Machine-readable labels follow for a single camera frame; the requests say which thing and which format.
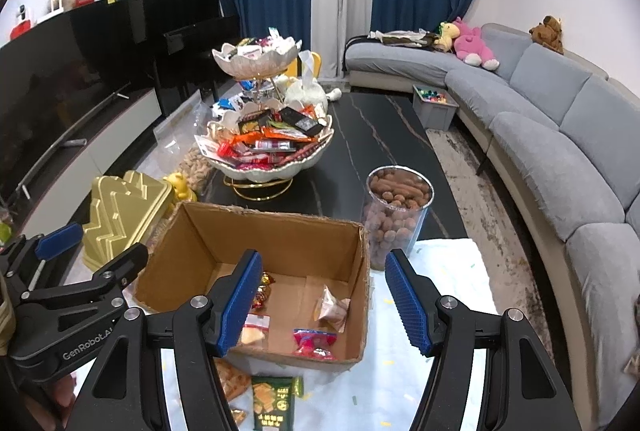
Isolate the grey curved sofa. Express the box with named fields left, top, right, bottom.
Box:
left=345, top=22, right=640, bottom=412

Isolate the green chip packet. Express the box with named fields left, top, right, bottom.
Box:
left=250, top=375, right=304, bottom=431

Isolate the light blue patterned cloth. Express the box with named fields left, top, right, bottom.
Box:
left=65, top=238, right=501, bottom=431

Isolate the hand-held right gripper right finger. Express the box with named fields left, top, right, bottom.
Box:
left=385, top=248, right=583, bottom=431

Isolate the black television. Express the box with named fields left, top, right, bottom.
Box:
left=0, top=4, right=161, bottom=212

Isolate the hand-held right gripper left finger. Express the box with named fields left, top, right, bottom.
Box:
left=75, top=249, right=263, bottom=431

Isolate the black upright piano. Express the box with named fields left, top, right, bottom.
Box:
left=125, top=0, right=241, bottom=112

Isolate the small yellow toy figure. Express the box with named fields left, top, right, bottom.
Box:
left=164, top=171, right=197, bottom=203

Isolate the yellow chair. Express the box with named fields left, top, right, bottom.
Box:
left=287, top=52, right=322, bottom=79

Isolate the clear bag of peanuts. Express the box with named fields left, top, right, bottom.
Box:
left=157, top=104, right=218, bottom=197

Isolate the dark red candy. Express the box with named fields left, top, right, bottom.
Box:
left=252, top=272, right=276, bottom=309

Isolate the white gold tiered snack stand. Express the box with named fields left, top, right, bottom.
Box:
left=194, top=38, right=335, bottom=202

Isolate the person's left forearm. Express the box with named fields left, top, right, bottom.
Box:
left=0, top=271, right=16, bottom=358

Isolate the brown cardboard box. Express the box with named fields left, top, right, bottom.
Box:
left=131, top=200, right=372, bottom=373

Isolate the grey toy storage box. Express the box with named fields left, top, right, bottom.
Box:
left=412, top=84, right=459, bottom=131

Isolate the magenta snack packet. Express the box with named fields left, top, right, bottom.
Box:
left=292, top=328, right=338, bottom=362

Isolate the yellow plush toy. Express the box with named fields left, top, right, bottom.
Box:
left=432, top=22, right=461, bottom=53

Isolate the clear pink pastry packet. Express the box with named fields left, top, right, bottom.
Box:
left=315, top=285, right=351, bottom=332

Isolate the red white cracker packet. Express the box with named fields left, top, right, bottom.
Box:
left=239, top=313, right=271, bottom=345

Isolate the grey black television cabinet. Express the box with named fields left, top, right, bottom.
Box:
left=0, top=84, right=163, bottom=232

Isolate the copper foil snack packet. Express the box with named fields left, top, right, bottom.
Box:
left=215, top=358, right=252, bottom=402

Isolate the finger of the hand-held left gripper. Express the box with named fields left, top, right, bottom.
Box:
left=22, top=243, right=150, bottom=309
left=0, top=222, right=83, bottom=272

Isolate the heap of assorted wrapped snacks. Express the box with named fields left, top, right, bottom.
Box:
left=197, top=101, right=331, bottom=169
left=225, top=27, right=297, bottom=60

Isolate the clear jar of brown nuts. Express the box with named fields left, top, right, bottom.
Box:
left=363, top=166, right=434, bottom=272

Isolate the white red dog figure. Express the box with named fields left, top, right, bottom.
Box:
left=11, top=5, right=37, bottom=39

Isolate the pink plush toy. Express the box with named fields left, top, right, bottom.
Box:
left=452, top=17, right=501, bottom=71

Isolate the crumpled cloth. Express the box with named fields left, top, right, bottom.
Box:
left=367, top=28, right=441, bottom=48

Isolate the white plush toy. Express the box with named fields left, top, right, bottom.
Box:
left=284, top=76, right=342, bottom=113

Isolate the person's left hand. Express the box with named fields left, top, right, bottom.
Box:
left=20, top=368, right=77, bottom=431

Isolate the patterned grey rug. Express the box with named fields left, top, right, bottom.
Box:
left=425, top=126, right=556, bottom=362

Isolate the gold lid candy container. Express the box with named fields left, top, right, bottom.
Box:
left=81, top=170, right=176, bottom=269

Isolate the brown plush toy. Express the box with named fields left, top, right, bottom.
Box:
left=529, top=15, right=565, bottom=55

